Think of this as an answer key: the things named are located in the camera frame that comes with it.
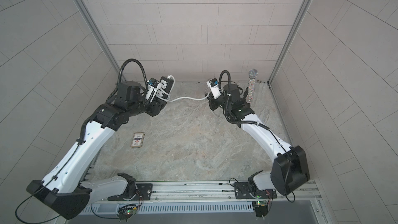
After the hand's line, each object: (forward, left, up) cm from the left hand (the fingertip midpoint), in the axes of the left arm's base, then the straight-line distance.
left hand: (165, 99), depth 70 cm
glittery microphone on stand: (+15, -43, +3) cm, 46 cm away
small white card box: (-7, +19, -28) cm, 35 cm away
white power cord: (-2, -2, +2) cm, 4 cm away
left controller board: (-40, +15, -28) cm, 51 cm away
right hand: (+7, -19, -4) cm, 21 cm away
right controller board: (-39, -44, -29) cm, 65 cm away
